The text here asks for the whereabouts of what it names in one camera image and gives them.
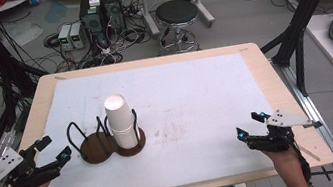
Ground thin wooden stick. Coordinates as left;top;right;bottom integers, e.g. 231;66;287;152
296;141;322;165

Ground white table mat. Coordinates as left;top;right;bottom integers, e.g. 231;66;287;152
22;47;285;187

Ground person's right hand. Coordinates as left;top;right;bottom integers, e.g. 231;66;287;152
261;143;303;173

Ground black round stool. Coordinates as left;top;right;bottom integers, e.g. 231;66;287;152
149;0;206;58

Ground tangle of floor cables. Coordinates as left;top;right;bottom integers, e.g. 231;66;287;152
21;0;163;78

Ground black computer tower green front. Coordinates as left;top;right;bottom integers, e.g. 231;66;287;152
76;0;111;51

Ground white paper cup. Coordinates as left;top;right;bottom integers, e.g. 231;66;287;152
110;126;144;152
101;91;138;136

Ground grey bench power supply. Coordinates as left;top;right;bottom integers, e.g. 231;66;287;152
55;22;77;53
67;21;88;52

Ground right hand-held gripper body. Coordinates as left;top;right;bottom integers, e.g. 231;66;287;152
242;103;326;157

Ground brown cup holder wire loops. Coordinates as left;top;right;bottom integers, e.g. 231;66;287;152
63;107;149;169

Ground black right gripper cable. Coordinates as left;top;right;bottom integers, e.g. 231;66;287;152
290;136;316;187

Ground coiled black cable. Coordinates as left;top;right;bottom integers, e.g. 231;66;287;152
41;32;62;50

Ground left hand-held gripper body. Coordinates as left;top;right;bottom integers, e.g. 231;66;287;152
0;139;64;187

